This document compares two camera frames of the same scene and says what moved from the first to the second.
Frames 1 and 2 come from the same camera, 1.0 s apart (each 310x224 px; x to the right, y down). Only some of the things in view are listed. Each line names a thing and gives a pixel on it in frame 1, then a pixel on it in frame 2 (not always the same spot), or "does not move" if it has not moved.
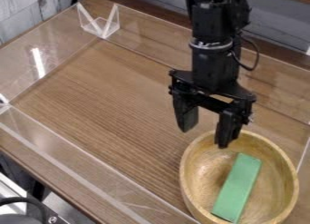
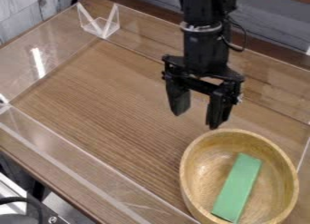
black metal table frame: [59, 210] does not move
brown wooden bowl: [206, 167] to [246, 185]
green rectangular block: [237, 187] does not move
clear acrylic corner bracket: [99, 26] does not move
